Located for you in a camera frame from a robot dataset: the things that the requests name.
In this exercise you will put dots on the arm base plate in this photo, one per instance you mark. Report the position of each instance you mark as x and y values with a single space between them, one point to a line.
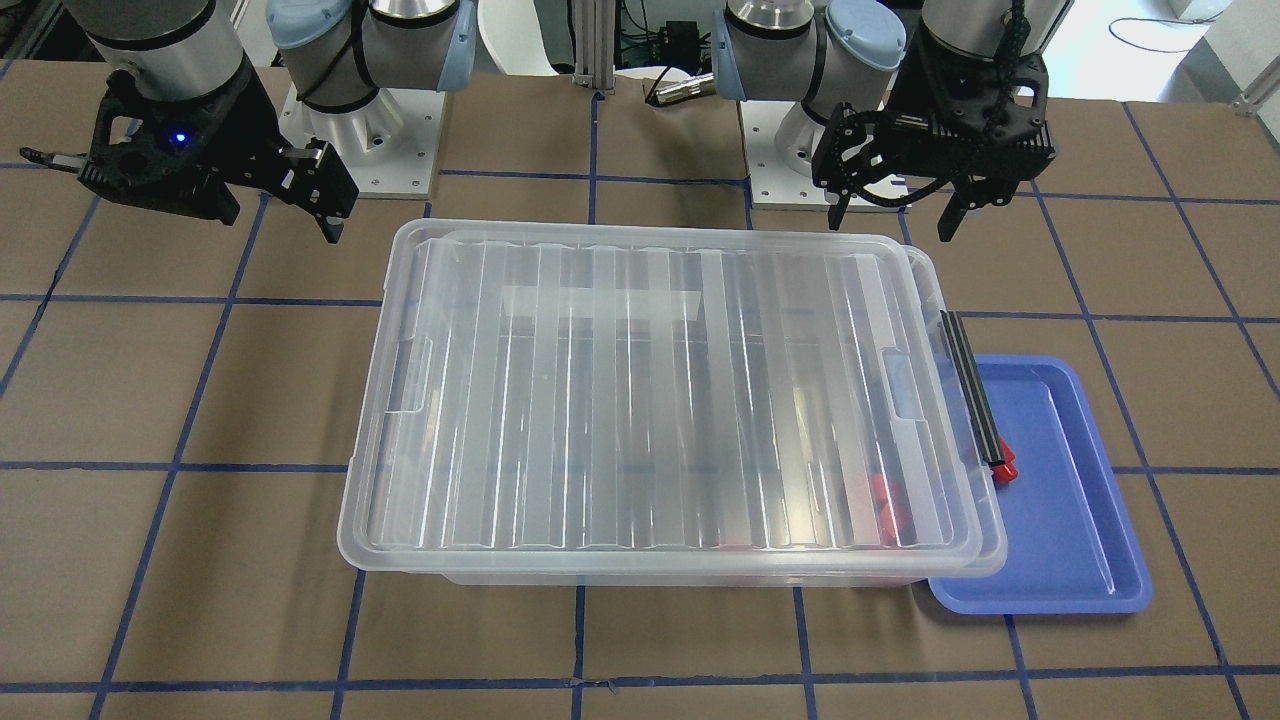
400 160
779 140

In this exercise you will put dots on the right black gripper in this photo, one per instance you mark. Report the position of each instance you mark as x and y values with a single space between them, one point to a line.
238 132

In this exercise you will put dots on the black box handle bar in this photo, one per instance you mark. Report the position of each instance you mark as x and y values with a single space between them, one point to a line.
991 447

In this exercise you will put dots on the blue plastic tray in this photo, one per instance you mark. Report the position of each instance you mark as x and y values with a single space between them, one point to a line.
1071 545

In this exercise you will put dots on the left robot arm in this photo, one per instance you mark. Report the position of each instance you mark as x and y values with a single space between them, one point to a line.
853 51

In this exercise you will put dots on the clear plastic box lid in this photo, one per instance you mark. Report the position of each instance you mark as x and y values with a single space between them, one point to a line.
650 400

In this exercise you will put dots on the red block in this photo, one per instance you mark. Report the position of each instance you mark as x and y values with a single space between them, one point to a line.
894 519
882 490
1004 471

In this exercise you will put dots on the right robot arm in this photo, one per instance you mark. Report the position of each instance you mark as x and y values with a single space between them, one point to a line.
339 54

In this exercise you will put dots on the aluminium frame post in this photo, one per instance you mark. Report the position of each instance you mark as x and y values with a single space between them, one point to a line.
594 41

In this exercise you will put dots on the clear plastic storage box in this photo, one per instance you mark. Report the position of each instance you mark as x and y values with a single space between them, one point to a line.
960 480

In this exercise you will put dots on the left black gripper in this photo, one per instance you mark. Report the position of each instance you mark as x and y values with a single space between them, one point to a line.
843 150

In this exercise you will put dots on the red block in box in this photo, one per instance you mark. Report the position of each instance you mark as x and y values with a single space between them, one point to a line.
882 490
894 519

